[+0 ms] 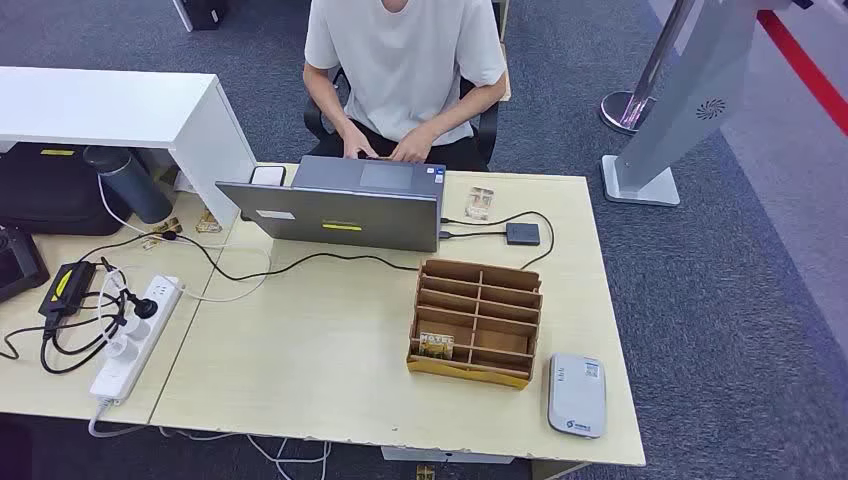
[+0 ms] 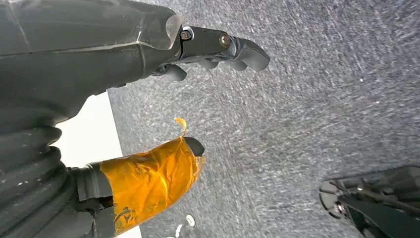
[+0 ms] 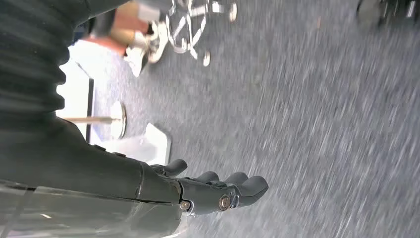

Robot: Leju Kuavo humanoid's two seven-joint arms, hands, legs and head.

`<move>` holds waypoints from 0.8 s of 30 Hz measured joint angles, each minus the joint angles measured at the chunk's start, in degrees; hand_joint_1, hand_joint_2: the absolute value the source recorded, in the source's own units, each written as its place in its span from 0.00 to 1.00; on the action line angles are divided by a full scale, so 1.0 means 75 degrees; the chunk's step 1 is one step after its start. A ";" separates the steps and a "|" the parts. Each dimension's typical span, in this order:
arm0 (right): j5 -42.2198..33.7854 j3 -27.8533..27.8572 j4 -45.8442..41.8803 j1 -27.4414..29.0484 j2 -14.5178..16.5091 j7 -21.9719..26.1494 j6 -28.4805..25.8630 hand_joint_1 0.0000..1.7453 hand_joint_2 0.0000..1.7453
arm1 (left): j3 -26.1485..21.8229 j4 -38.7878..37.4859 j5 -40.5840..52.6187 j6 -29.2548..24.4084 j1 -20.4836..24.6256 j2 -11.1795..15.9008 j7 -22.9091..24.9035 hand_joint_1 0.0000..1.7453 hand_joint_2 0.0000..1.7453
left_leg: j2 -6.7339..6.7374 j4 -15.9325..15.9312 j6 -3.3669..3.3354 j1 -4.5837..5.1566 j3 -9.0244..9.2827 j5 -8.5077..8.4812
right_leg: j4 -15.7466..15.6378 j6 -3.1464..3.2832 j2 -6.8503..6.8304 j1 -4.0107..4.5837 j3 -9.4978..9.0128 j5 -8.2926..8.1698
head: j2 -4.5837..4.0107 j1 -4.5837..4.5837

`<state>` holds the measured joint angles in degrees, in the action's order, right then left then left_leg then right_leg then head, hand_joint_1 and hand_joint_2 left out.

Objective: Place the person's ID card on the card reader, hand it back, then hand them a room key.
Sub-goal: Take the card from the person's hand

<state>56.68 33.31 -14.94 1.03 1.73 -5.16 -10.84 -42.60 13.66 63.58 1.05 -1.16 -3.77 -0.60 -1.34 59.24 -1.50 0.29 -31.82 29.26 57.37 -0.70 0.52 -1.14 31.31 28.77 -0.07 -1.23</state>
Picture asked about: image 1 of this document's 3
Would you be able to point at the person's right hand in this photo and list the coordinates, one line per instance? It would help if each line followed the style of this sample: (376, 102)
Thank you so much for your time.
(356, 142)

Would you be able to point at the white smartphone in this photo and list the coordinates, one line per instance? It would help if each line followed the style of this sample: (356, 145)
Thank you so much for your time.
(268, 176)

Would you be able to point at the black office chair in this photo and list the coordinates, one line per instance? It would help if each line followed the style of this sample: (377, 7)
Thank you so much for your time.
(487, 126)

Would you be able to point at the small yellow brown tag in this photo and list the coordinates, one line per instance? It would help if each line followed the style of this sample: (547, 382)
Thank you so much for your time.
(425, 473)

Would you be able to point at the black power adapter yellow label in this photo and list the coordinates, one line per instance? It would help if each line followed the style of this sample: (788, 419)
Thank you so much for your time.
(66, 288)

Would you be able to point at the silver kiosk stand swirl logo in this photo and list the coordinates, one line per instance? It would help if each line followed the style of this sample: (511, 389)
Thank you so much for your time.
(689, 99)

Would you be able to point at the red barrier belt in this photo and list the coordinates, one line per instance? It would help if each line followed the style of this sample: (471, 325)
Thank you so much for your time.
(808, 73)

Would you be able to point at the black plug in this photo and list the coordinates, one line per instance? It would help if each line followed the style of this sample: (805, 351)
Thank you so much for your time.
(146, 309)

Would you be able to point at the dark water bottle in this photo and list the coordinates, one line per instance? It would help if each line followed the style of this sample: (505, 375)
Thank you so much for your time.
(132, 185)

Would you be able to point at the person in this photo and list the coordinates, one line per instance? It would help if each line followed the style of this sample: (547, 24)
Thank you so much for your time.
(404, 66)

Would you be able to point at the grey laptop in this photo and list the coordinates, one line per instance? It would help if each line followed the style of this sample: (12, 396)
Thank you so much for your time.
(344, 218)

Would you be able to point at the black bag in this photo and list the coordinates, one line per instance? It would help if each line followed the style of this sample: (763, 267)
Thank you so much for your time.
(46, 192)

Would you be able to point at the white plug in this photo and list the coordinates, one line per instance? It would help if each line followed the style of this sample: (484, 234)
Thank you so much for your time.
(122, 348)
(137, 328)

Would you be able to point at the person's left forearm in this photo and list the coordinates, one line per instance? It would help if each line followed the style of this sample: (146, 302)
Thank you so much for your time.
(464, 109)

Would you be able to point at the person's left hand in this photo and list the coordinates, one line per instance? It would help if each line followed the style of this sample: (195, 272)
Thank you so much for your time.
(414, 147)

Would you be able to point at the white power strip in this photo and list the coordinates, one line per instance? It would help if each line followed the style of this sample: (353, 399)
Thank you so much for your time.
(116, 378)

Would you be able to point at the white desk shelf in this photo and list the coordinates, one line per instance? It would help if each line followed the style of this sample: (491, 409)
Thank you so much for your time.
(99, 106)

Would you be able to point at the white card reader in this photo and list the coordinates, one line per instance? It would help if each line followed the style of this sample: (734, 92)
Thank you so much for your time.
(576, 404)

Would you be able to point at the small gold packet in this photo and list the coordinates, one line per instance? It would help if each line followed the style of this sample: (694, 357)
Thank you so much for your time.
(162, 230)
(208, 222)

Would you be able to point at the wooden card organizer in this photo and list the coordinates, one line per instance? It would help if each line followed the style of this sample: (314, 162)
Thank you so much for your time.
(493, 341)

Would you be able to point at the chrome stanchion post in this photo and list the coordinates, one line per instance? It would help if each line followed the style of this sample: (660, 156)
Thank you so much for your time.
(626, 112)

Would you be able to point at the person's right forearm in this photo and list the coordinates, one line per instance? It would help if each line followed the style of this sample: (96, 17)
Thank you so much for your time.
(324, 99)

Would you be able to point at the black external drive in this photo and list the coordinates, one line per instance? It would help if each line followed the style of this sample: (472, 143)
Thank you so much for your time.
(523, 234)

